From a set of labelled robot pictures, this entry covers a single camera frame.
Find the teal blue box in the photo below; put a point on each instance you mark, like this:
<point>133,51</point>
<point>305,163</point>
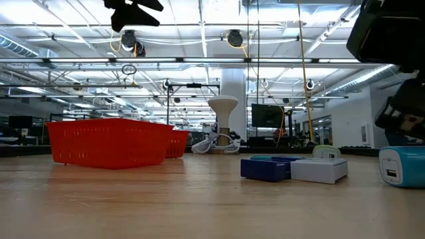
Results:
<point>262,157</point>

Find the long ceiling light strip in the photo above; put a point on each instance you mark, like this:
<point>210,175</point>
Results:
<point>146,60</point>

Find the white box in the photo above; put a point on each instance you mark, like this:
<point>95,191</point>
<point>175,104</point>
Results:
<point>318,171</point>

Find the black background rig frame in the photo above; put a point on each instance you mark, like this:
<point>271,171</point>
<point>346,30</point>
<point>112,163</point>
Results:
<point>194,85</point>

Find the red plastic mesh basket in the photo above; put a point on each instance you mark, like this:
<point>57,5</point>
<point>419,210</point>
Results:
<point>177,142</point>
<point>109,142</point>

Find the white mushroom table lamp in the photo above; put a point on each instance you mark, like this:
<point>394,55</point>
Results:
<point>223,106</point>

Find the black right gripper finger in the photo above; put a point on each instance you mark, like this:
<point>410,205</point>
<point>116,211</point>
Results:
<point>398,109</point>

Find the green and white charger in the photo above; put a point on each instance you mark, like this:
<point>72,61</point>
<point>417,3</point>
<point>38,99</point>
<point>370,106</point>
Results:
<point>327,151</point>

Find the black background monitor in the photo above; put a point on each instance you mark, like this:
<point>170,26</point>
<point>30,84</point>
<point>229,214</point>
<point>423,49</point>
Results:
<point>267,116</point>

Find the small dark digital clock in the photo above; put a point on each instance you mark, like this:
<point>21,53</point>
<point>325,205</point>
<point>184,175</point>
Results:
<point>264,170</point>

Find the light blue charger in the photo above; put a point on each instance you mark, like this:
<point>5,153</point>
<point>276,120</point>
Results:
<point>405,166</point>

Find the dark background monitor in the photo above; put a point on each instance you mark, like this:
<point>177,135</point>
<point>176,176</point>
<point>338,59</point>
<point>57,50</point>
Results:
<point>20,122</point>

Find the white wall panel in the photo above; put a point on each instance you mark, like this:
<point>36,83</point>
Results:
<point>364,133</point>

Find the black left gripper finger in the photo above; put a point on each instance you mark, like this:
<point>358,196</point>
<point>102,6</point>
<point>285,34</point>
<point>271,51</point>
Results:
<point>133,18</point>
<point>146,3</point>

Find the black aluminium table frame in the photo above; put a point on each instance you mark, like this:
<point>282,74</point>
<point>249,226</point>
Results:
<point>20,151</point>

